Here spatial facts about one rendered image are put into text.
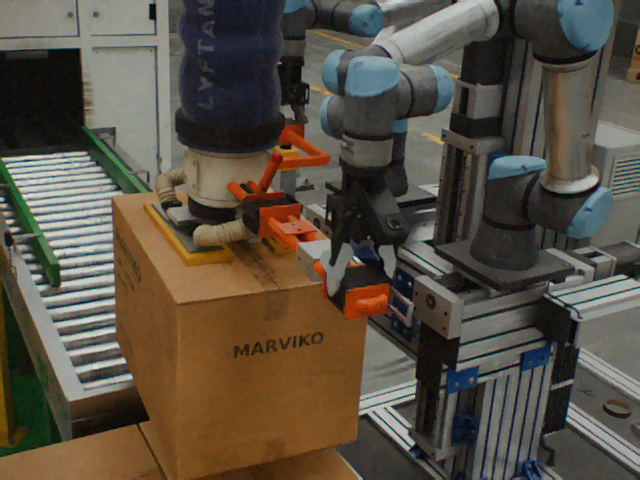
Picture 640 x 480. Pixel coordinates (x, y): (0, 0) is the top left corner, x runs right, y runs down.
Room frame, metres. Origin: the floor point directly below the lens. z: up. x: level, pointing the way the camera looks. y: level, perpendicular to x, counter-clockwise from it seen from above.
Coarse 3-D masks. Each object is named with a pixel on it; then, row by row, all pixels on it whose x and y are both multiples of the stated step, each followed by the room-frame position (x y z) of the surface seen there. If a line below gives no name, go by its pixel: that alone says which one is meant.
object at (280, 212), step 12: (264, 192) 1.51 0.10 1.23; (276, 192) 1.52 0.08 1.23; (252, 204) 1.45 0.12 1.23; (264, 204) 1.48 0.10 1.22; (276, 204) 1.48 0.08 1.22; (288, 204) 1.48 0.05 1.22; (300, 204) 1.46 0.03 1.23; (252, 216) 1.46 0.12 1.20; (264, 216) 1.42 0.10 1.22; (276, 216) 1.43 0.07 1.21; (252, 228) 1.43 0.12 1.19; (264, 228) 1.42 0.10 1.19
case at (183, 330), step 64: (128, 256) 1.70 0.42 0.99; (256, 256) 1.55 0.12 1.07; (128, 320) 1.71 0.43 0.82; (192, 320) 1.34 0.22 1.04; (256, 320) 1.39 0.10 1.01; (320, 320) 1.45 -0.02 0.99; (192, 384) 1.33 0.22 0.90; (256, 384) 1.39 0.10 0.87; (320, 384) 1.45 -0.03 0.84; (192, 448) 1.33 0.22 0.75; (256, 448) 1.39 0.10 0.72; (320, 448) 1.45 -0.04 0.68
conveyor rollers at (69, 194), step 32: (32, 160) 3.71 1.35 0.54; (64, 160) 3.74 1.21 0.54; (96, 160) 3.80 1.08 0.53; (0, 192) 3.26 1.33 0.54; (32, 192) 3.27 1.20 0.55; (64, 192) 3.30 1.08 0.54; (96, 192) 3.35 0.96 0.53; (64, 224) 2.94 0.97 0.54; (96, 224) 2.99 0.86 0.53; (32, 256) 2.63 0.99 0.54; (64, 256) 2.67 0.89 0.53; (96, 256) 2.65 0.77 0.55; (64, 288) 2.41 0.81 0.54; (96, 288) 2.40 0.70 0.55; (64, 320) 2.23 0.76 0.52; (96, 320) 2.20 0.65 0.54; (96, 352) 2.02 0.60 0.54; (96, 384) 1.85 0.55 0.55
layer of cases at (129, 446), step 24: (120, 432) 1.65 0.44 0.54; (144, 432) 1.66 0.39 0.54; (24, 456) 1.55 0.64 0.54; (48, 456) 1.55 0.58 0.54; (72, 456) 1.56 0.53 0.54; (96, 456) 1.56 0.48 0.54; (120, 456) 1.56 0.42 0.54; (144, 456) 1.57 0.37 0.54; (312, 456) 1.60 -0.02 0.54; (336, 456) 1.61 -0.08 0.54
